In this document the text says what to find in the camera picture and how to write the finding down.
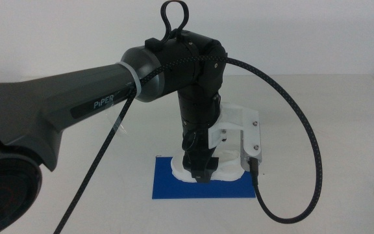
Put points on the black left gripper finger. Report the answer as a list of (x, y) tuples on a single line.
[(203, 174)]

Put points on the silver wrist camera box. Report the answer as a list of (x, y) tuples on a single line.
[(251, 152)]

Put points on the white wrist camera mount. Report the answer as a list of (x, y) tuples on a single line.
[(235, 117)]

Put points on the blue rectangular mat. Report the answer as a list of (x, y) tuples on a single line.
[(174, 190)]

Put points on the dark grey left Piper arm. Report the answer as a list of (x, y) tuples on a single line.
[(44, 97)]

